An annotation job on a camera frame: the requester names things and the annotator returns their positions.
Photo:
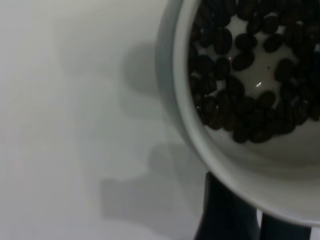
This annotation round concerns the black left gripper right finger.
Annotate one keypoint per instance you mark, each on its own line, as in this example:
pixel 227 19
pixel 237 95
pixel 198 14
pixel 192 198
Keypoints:
pixel 285 232

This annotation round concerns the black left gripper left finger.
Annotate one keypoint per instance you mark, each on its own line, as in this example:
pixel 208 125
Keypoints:
pixel 220 215

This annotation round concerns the dark grey ceramic mug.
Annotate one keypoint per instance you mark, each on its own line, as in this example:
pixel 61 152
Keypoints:
pixel 190 125

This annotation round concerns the roasted coffee beans pile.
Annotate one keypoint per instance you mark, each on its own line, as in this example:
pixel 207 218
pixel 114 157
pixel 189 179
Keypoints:
pixel 225 42

